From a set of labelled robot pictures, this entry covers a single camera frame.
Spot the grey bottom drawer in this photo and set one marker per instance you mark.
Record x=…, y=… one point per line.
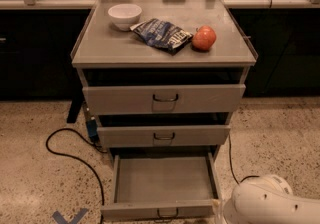
x=162, y=188

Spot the white ceramic bowl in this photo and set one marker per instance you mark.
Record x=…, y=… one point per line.
x=123, y=16

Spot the grey drawer cabinet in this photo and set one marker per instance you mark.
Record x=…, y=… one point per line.
x=104, y=46

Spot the blue tape cross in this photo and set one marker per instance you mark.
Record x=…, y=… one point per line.
x=59, y=218

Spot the grey middle drawer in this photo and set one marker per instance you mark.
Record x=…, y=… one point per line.
x=164, y=130

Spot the dark counter cabinet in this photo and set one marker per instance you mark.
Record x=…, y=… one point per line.
x=38, y=45

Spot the grey top drawer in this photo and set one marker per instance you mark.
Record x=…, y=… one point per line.
x=162, y=90

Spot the blue power adapter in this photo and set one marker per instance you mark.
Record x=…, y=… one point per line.
x=91, y=126

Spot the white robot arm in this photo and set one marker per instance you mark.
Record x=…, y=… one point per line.
x=266, y=199

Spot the grey drawer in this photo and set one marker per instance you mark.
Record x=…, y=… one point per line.
x=164, y=130
x=162, y=90
x=162, y=188

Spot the red apple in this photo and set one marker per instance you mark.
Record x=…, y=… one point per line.
x=204, y=38

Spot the blue chip bag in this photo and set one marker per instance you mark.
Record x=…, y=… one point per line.
x=162, y=35

